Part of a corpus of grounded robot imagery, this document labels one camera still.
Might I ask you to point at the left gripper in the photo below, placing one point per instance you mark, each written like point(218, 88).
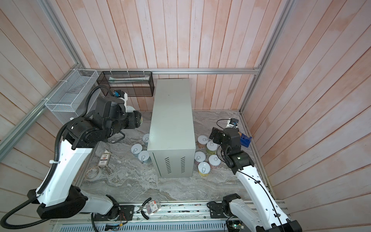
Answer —
point(134, 119)

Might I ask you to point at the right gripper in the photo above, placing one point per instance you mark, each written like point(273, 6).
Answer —
point(220, 134)

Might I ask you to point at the teal label can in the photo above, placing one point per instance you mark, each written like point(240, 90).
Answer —
point(146, 139)
point(144, 156)

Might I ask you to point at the orange yellow label can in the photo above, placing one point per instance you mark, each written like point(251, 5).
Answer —
point(204, 169)

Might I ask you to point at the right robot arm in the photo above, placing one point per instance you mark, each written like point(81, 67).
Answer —
point(268, 217)

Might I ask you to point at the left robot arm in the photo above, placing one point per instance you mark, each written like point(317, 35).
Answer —
point(57, 197)

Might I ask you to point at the blue plastic block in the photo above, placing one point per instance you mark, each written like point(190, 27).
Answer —
point(245, 140)

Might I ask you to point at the green label can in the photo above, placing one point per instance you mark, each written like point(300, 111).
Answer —
point(211, 148)

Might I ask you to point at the brown label can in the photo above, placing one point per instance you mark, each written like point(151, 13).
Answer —
point(202, 141)

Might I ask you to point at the blue label can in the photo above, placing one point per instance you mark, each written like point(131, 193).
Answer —
point(136, 149)

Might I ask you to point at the light pink label can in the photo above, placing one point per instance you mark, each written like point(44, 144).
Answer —
point(199, 157)

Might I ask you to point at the small printed carton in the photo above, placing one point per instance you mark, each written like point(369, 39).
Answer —
point(104, 159)

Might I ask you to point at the grey metal cabinet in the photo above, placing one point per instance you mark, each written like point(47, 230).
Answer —
point(172, 143)

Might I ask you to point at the clear tape roll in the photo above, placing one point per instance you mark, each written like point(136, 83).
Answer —
point(93, 173)

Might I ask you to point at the black mesh wall basket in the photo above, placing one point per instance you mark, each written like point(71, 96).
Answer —
point(134, 83)

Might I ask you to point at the white wire mesh shelf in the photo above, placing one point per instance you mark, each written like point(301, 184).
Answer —
point(67, 101)

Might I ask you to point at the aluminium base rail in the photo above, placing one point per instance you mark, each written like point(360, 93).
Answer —
point(172, 216)

